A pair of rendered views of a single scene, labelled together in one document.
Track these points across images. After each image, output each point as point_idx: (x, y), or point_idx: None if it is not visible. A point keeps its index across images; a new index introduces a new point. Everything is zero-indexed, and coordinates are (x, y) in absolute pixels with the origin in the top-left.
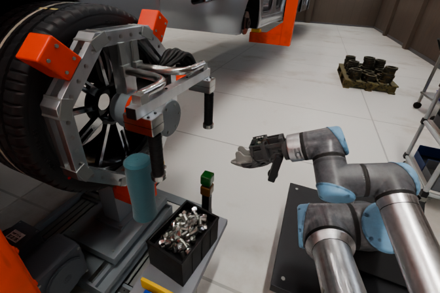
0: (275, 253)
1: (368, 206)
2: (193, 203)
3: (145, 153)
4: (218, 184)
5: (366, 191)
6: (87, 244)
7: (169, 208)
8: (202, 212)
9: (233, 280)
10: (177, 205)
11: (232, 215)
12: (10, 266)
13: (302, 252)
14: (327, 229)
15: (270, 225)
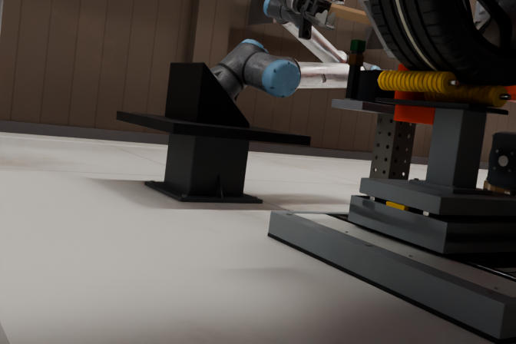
0: (226, 208)
1: (257, 44)
2: (373, 70)
3: None
4: (192, 243)
5: None
6: (495, 191)
7: (358, 195)
8: (366, 75)
9: None
10: (329, 226)
11: (231, 227)
12: None
13: (261, 130)
14: (292, 57)
15: (191, 211)
